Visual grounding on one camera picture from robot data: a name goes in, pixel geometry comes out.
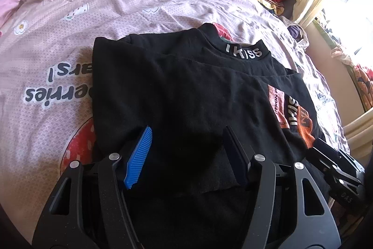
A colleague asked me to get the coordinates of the patterned cloth bag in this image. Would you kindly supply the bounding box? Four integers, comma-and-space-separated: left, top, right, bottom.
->
281, 17, 309, 48

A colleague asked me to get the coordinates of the pink strawberry printed duvet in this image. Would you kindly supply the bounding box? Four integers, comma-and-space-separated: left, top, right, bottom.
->
0, 0, 350, 238

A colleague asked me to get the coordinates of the purple cloth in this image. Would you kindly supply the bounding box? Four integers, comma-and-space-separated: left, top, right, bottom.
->
288, 25, 305, 41

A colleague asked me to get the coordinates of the floral windowsill cloth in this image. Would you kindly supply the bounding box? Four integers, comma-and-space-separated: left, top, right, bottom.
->
318, 10, 373, 109

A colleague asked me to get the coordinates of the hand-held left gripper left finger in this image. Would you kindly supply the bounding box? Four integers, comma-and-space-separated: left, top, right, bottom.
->
32, 126, 153, 249

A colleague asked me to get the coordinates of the window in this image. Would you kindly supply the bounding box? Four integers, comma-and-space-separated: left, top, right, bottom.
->
319, 0, 373, 69

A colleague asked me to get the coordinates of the black printed t-shirt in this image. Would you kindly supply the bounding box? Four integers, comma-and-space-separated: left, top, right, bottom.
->
93, 23, 325, 249

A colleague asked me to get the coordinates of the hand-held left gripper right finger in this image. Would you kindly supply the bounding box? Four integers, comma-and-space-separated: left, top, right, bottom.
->
223, 126, 341, 249

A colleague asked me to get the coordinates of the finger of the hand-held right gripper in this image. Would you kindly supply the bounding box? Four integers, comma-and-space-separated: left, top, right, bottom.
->
337, 149, 366, 176
306, 137, 360, 187

